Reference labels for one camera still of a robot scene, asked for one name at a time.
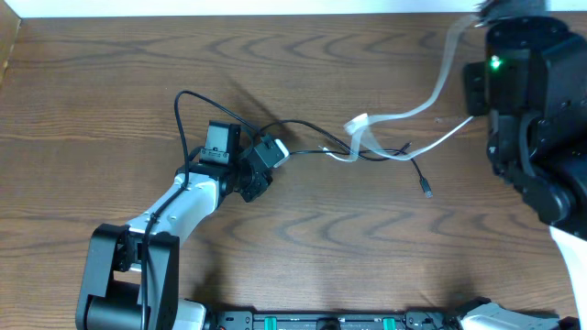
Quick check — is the white USB cable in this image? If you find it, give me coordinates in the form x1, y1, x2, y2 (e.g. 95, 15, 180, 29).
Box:
320, 13, 481, 163

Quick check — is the left camera black cable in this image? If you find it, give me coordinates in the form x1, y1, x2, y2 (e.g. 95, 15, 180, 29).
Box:
139, 89, 265, 330

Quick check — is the black USB cable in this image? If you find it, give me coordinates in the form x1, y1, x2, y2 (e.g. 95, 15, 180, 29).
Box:
259, 118, 434, 199

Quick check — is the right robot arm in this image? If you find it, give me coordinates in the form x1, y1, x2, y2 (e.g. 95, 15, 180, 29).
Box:
463, 16, 586, 328

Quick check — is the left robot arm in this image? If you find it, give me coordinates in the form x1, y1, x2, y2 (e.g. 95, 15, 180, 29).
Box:
75, 121, 290, 330

